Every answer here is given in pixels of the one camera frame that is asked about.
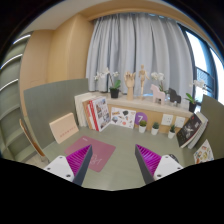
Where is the purple round number sign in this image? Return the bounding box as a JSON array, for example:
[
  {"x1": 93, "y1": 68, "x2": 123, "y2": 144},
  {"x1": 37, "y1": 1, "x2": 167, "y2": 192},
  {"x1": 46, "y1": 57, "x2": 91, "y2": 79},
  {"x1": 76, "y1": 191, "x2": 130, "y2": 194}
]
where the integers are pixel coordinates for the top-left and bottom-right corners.
[{"x1": 135, "y1": 112, "x2": 148, "y2": 125}]

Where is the black wooden horse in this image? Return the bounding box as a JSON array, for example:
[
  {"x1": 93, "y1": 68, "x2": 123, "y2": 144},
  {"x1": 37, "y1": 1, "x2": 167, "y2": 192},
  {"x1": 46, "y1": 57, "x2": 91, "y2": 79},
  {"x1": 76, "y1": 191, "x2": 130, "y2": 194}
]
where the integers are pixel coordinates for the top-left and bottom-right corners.
[{"x1": 168, "y1": 88, "x2": 181, "y2": 104}]

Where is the white orchid black pot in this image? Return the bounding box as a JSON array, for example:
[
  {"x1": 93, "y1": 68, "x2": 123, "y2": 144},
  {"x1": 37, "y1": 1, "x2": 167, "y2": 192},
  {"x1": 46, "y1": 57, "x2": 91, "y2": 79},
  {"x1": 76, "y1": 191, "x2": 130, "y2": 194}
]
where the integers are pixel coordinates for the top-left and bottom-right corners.
[{"x1": 94, "y1": 68, "x2": 121, "y2": 99}]

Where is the red white magazine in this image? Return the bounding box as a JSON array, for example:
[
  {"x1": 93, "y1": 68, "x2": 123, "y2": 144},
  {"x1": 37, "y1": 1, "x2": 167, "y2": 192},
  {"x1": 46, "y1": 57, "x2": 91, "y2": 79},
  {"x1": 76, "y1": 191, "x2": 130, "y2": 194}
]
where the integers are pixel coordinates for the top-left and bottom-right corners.
[{"x1": 89, "y1": 96, "x2": 110, "y2": 132}]

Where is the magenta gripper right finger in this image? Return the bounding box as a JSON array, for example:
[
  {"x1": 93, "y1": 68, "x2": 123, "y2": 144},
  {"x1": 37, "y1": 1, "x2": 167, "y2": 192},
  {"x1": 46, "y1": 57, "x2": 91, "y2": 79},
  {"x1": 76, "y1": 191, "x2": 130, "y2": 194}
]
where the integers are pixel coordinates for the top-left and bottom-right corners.
[{"x1": 134, "y1": 143, "x2": 184, "y2": 185}]

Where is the dark book leaning right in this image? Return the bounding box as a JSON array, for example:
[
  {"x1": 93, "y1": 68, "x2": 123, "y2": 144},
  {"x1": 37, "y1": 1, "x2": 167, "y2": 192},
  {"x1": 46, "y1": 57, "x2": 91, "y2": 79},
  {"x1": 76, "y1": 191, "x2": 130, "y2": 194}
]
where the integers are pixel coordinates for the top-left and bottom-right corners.
[{"x1": 176, "y1": 112, "x2": 208, "y2": 149}]

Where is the white book stack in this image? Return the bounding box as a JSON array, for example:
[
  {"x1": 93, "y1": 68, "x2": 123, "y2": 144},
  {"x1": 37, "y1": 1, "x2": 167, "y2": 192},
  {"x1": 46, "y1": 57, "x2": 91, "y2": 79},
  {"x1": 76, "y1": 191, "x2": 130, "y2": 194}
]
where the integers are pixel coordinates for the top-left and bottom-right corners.
[{"x1": 74, "y1": 93, "x2": 94, "y2": 127}]

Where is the white wall socket left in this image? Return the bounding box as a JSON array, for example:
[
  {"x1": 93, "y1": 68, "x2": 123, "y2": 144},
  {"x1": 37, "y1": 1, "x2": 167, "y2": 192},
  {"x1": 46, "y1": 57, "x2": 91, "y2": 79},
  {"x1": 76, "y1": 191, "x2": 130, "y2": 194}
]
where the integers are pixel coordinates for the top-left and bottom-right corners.
[{"x1": 161, "y1": 114, "x2": 173, "y2": 126}]

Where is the wooden mannequin figure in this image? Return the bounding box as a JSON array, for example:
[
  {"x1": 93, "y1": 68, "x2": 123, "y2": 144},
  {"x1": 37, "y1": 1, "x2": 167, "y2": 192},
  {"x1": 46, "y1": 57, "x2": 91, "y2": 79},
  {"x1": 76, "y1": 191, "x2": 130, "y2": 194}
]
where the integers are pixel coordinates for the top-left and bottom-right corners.
[{"x1": 138, "y1": 65, "x2": 149, "y2": 92}]

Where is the pink mouse pad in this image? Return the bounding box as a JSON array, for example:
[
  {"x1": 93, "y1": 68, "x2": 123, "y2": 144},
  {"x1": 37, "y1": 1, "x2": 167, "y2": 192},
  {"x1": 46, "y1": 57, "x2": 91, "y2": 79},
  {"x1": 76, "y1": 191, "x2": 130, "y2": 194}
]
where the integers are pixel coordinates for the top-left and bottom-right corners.
[{"x1": 65, "y1": 136, "x2": 116, "y2": 172}]

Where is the small potted plant right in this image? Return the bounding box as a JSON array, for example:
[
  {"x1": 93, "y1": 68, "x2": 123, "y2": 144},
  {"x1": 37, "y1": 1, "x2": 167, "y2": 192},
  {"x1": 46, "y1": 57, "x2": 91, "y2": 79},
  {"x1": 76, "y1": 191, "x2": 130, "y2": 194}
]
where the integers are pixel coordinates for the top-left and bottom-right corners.
[{"x1": 168, "y1": 125, "x2": 176, "y2": 139}]

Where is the grey curtain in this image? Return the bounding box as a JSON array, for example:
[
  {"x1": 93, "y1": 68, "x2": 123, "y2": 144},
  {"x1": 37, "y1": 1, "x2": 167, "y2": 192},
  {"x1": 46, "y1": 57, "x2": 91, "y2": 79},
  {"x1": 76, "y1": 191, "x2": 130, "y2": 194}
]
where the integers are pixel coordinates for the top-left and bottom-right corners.
[{"x1": 86, "y1": 13, "x2": 193, "y2": 96}]

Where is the colourful illustrated booklet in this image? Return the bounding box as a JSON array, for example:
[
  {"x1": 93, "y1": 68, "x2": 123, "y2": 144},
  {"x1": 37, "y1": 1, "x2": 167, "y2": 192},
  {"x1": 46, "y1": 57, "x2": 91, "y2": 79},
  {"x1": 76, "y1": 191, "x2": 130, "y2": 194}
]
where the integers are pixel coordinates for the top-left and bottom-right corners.
[{"x1": 194, "y1": 140, "x2": 214, "y2": 164}]

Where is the white illustrated card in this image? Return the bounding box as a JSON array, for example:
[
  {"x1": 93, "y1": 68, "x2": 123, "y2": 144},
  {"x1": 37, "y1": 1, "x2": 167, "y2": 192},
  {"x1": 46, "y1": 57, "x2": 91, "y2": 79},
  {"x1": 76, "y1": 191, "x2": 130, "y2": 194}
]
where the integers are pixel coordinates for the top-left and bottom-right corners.
[{"x1": 111, "y1": 107, "x2": 136, "y2": 129}]

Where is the grey-green shelf unit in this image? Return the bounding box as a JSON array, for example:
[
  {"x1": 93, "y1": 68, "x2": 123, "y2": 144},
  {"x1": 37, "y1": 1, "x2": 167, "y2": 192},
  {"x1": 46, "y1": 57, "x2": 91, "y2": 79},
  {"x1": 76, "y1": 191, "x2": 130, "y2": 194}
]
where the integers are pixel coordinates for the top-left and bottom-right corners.
[{"x1": 0, "y1": 33, "x2": 33, "y2": 162}]

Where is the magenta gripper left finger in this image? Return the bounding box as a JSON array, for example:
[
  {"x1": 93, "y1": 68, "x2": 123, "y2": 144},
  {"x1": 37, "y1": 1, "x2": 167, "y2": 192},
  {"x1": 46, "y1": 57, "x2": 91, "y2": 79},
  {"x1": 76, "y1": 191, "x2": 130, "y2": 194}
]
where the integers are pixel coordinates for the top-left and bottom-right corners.
[{"x1": 43, "y1": 144, "x2": 94, "y2": 187}]

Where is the wooden hand model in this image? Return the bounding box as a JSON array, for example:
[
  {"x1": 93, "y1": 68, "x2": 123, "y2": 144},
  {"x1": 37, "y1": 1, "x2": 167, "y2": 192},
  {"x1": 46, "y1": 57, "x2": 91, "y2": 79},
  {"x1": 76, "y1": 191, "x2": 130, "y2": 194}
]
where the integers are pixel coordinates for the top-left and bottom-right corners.
[{"x1": 124, "y1": 71, "x2": 136, "y2": 100}]

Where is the white wall socket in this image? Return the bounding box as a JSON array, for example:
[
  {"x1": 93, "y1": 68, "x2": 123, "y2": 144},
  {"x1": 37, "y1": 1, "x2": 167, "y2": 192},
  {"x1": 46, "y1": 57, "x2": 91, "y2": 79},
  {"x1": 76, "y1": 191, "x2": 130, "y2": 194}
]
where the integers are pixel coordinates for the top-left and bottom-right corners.
[
  {"x1": 161, "y1": 114, "x2": 173, "y2": 126},
  {"x1": 175, "y1": 116, "x2": 185, "y2": 128}
]

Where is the white orchid behind horse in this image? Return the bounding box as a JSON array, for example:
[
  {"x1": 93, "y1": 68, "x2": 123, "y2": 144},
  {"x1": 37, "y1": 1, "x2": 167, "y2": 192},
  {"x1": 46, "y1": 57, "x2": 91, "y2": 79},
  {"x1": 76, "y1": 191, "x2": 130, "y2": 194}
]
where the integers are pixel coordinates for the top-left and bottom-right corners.
[{"x1": 151, "y1": 72, "x2": 165, "y2": 92}]

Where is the small potted plant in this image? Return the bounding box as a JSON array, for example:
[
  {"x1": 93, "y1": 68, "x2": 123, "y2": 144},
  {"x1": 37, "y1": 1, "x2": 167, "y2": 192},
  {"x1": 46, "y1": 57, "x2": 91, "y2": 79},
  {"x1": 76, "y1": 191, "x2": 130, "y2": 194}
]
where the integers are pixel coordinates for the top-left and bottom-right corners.
[
  {"x1": 139, "y1": 120, "x2": 147, "y2": 133},
  {"x1": 168, "y1": 125, "x2": 176, "y2": 139},
  {"x1": 151, "y1": 122, "x2": 159, "y2": 135}
]

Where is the white wall socket right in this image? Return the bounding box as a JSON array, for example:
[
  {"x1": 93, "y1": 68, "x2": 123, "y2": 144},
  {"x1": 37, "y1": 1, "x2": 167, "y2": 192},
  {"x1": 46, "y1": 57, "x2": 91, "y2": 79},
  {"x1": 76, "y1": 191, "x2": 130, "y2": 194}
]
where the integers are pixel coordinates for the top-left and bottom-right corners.
[{"x1": 175, "y1": 116, "x2": 185, "y2": 128}]

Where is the small potted plant middle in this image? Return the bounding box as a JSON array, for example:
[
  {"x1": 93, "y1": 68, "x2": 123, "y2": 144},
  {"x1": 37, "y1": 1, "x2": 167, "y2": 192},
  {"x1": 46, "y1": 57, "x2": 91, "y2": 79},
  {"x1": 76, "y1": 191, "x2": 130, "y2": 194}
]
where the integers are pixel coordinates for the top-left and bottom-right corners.
[{"x1": 151, "y1": 122, "x2": 159, "y2": 135}]

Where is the pink wooden horse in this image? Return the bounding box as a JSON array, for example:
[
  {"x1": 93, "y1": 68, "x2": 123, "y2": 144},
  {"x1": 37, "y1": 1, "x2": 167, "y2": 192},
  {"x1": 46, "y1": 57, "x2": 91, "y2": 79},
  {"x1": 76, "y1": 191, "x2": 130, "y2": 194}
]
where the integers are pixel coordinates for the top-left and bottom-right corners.
[{"x1": 151, "y1": 84, "x2": 165, "y2": 105}]

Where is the beige box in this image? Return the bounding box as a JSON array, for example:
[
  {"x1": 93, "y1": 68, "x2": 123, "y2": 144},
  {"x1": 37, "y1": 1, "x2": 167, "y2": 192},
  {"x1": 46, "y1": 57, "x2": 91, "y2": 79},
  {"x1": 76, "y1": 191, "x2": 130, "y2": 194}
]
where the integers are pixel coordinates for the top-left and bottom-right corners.
[{"x1": 49, "y1": 113, "x2": 79, "y2": 144}]

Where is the orchid plant right black pot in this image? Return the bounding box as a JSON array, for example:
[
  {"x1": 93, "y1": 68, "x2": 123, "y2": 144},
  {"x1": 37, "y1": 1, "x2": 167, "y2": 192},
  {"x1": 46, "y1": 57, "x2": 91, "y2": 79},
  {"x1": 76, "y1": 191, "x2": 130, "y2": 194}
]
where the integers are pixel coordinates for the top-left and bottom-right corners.
[{"x1": 184, "y1": 79, "x2": 208, "y2": 113}]

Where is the small potted plant left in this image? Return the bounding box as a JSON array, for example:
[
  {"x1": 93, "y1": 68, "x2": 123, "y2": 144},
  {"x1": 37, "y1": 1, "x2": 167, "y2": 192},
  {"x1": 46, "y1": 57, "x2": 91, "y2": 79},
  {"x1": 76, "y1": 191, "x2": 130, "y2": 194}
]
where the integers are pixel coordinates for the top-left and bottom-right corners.
[{"x1": 139, "y1": 120, "x2": 147, "y2": 133}]

